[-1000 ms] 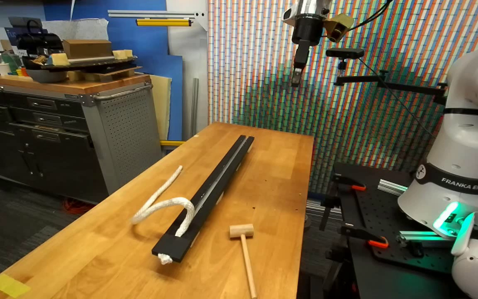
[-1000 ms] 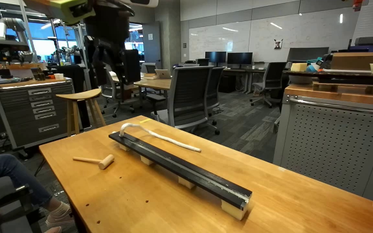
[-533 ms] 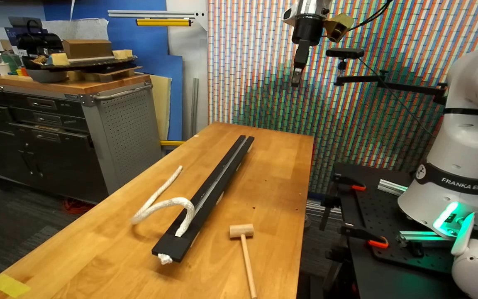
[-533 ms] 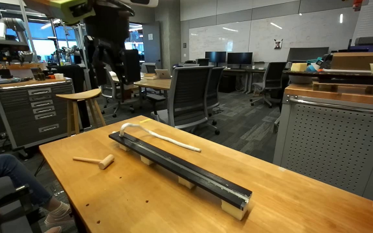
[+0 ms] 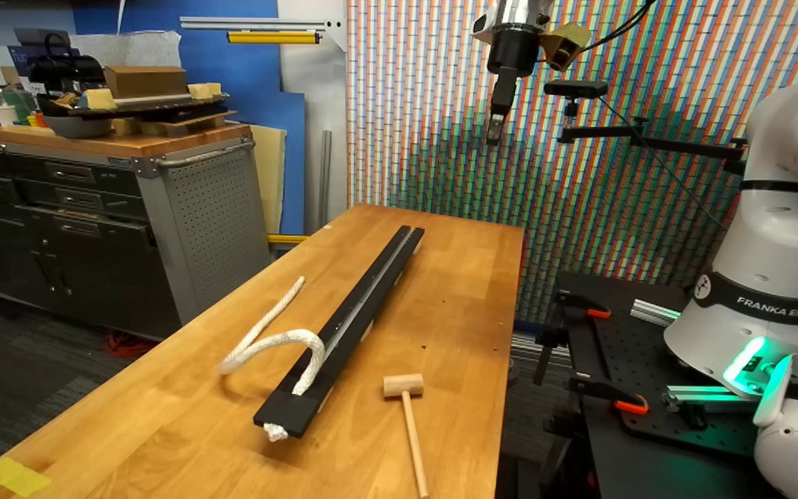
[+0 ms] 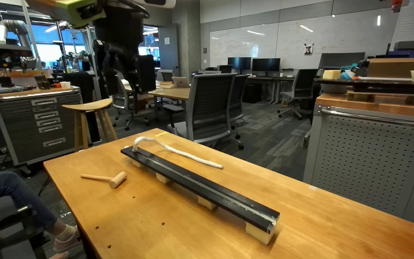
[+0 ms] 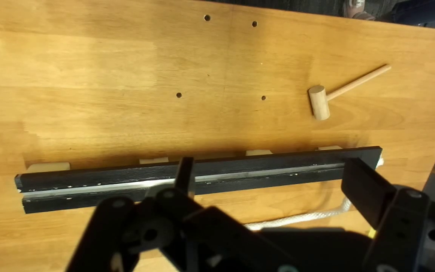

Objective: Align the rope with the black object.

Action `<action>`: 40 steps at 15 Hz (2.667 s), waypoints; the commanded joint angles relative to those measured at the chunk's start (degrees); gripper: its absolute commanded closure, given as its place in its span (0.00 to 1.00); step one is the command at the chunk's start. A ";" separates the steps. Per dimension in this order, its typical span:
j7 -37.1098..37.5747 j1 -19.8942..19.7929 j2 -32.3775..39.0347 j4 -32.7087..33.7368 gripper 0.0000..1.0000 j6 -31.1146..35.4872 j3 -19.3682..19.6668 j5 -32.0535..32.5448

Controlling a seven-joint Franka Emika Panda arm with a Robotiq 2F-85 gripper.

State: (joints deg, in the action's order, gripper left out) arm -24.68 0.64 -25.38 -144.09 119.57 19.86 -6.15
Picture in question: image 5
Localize multicoloured patterned backdrop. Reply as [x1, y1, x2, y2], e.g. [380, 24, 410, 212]
[345, 0, 798, 326]

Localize grey pole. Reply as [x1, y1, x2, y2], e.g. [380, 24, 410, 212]
[319, 130, 333, 231]

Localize yellow bar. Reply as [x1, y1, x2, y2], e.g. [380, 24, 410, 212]
[227, 30, 322, 45]

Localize orange and black clamp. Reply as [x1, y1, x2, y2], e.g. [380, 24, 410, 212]
[553, 289, 612, 321]
[568, 376, 650, 417]

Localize blue board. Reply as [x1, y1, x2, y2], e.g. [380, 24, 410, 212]
[71, 0, 307, 236]

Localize beige foam board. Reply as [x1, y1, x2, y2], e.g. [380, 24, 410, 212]
[249, 124, 288, 237]

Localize aluminium extrusion bar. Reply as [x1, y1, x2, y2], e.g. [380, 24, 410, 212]
[661, 385, 754, 418]
[630, 299, 682, 328]

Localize long black board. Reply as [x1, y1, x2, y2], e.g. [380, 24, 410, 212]
[254, 225, 426, 440]

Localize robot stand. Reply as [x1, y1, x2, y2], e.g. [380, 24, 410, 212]
[533, 270, 798, 499]

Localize brown cardboard box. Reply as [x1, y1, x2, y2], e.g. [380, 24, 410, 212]
[104, 65, 189, 99]

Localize black tray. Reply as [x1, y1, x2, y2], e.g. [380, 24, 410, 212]
[37, 94, 230, 119]

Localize wooden mallet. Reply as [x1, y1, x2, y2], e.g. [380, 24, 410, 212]
[382, 374, 432, 499]

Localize grey bowl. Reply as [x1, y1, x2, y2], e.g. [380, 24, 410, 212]
[42, 114, 114, 140]

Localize grey tool cabinet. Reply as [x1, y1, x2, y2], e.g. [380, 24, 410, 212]
[0, 121, 274, 341]

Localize yellow tape piece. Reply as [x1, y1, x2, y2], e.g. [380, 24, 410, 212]
[0, 455, 53, 498]

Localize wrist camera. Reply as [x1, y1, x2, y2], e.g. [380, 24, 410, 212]
[540, 22, 593, 72]

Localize camera on mount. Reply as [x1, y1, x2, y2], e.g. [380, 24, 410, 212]
[544, 79, 748, 175]

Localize black cable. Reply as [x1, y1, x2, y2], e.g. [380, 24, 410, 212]
[596, 94, 729, 233]

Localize silver metal rail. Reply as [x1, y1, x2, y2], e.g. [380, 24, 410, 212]
[179, 16, 346, 33]

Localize white rope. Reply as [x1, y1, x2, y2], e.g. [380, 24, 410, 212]
[218, 276, 328, 443]

